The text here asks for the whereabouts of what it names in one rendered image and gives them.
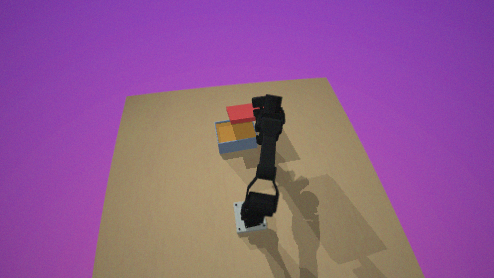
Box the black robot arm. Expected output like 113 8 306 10
240 94 285 228

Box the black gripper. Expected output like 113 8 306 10
252 96 266 145

